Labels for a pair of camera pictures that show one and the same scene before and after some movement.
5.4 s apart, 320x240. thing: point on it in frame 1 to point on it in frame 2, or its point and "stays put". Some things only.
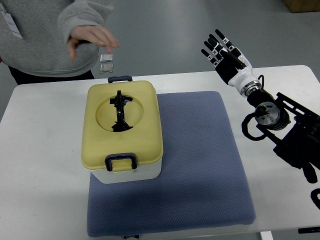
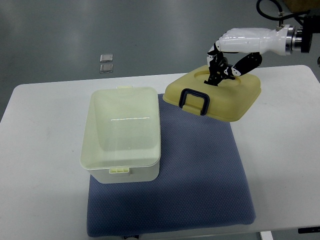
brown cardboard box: [298, 6] stays put
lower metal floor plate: [106, 68] stays put
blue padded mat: [202, 184] stays put
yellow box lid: [144, 139] to [225, 102]
